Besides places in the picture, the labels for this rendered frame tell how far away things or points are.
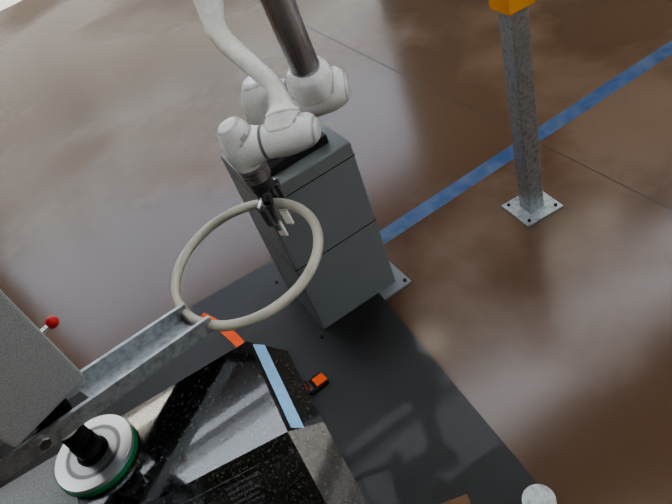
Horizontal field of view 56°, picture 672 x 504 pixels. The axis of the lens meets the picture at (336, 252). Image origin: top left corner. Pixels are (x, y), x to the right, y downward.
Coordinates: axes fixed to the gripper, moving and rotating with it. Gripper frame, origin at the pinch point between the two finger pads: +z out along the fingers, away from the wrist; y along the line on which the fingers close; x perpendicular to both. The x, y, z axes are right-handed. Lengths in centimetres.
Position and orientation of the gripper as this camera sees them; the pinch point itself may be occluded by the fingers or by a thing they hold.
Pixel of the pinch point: (283, 222)
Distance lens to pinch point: 207.0
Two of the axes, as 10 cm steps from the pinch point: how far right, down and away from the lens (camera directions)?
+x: 8.9, 0.5, -4.6
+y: -3.3, 7.6, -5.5
